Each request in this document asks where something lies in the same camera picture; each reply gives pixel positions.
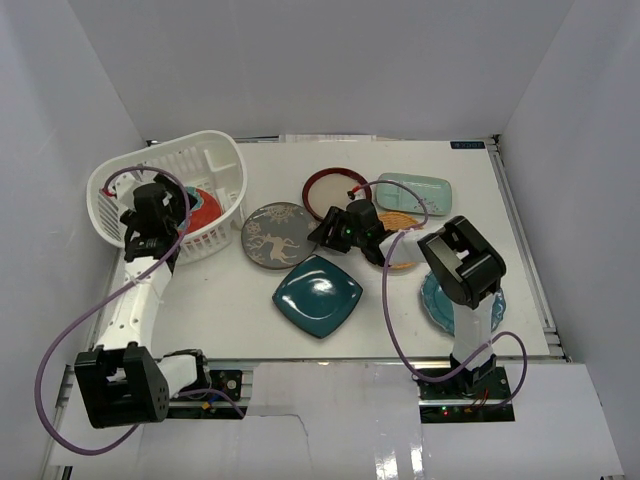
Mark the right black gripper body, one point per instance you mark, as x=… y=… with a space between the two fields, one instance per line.
x=354 y=238

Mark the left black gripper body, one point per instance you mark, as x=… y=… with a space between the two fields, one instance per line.
x=176 y=201

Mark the red and teal floral plate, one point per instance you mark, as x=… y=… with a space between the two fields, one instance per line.
x=205 y=211

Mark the grey reindeer plate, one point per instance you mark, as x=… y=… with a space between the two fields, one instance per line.
x=275 y=235

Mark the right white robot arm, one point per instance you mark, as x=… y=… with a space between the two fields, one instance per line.
x=466 y=267

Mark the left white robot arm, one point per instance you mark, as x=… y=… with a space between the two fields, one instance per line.
x=120 y=381

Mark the white plastic dish bin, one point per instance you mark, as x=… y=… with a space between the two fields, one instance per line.
x=209 y=160

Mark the orange woven round plate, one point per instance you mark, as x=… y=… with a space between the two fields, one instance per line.
x=393 y=220

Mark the dark red rimmed round plate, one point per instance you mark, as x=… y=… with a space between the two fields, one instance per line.
x=329 y=187

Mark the dark teal square plate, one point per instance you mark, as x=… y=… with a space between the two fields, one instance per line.
x=317 y=296

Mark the light green rectangular plate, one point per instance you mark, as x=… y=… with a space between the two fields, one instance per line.
x=435 y=193

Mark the teal scalloped round plate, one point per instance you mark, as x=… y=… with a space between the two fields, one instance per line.
x=439 y=308

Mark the blue label sticker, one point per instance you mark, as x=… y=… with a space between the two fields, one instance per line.
x=467 y=145

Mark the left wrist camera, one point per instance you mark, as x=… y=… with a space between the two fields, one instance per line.
x=122 y=188

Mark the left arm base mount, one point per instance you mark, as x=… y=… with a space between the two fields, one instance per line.
x=223 y=395

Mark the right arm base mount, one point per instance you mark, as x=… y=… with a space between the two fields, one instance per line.
x=446 y=403

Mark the aluminium frame rail right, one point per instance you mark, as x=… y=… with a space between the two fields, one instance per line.
x=556 y=350

